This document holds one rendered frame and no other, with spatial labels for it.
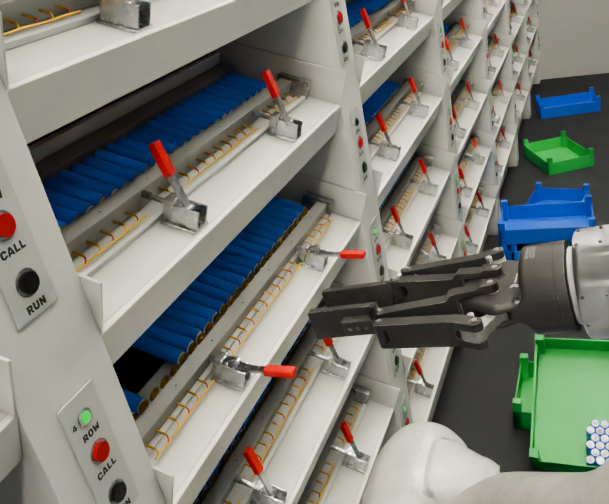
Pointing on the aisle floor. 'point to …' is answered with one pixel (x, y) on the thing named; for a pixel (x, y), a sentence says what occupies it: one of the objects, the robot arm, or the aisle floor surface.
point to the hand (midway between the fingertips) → (351, 310)
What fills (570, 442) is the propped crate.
